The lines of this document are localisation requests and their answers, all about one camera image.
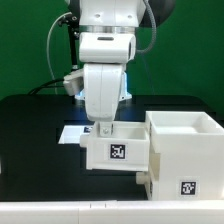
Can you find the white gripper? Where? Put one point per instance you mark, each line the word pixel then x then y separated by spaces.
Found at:
pixel 101 84

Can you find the small white drawer with knob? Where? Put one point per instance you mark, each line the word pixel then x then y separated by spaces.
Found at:
pixel 127 149

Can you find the white drawer cabinet frame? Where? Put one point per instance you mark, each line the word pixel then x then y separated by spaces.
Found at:
pixel 186 156

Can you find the large white drawer box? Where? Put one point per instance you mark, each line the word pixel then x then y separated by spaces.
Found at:
pixel 148 181

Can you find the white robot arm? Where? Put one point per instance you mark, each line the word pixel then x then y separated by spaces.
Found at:
pixel 138 17

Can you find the white marker sheet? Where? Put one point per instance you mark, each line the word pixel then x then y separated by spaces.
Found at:
pixel 71 133

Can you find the white front fence rail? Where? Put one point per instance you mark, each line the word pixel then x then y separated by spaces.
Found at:
pixel 113 212

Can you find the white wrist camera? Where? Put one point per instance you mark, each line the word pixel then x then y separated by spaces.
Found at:
pixel 107 47

